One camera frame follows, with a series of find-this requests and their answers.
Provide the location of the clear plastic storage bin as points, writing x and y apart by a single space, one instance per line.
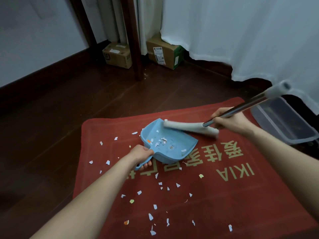
281 121

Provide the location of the person's right forearm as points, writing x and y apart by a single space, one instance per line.
286 161

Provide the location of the blue plastic dustpan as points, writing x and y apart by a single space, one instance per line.
172 151

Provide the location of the red doormat gold lettering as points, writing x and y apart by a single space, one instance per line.
236 201

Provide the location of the small brown cardboard box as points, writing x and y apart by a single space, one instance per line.
117 55

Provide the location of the person's left hand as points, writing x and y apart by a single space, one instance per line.
139 155

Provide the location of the person's left forearm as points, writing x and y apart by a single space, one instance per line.
87 204

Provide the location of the cardboard box with green side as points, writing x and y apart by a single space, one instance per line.
162 52

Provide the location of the person's right hand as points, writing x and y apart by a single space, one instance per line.
231 123

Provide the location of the beige curtain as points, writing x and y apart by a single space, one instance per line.
149 22

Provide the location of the dark wooden furniture leg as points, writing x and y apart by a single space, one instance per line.
133 39
84 24

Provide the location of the white curtain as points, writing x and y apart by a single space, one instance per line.
236 34

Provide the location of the white paper scraps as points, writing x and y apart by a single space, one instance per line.
150 217

